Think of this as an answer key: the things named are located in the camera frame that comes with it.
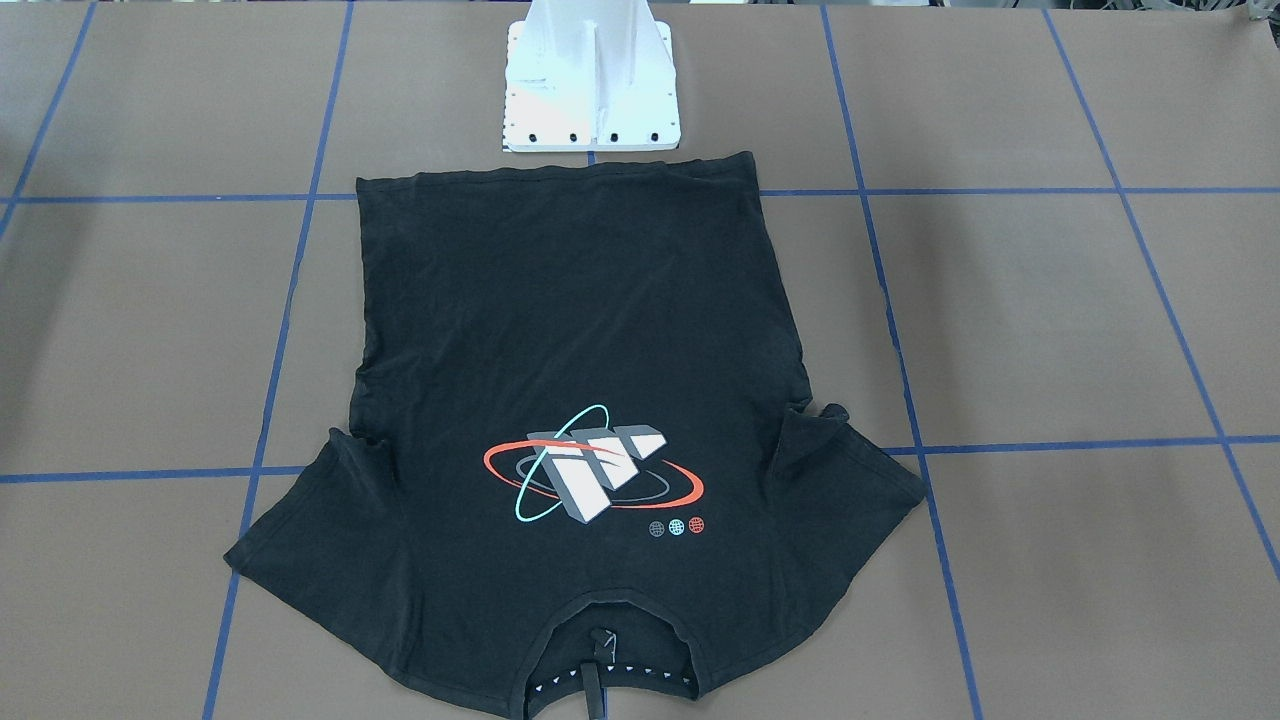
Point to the black graphic t-shirt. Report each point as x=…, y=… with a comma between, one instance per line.
x=581, y=451

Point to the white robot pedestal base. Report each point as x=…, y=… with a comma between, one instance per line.
x=590, y=76

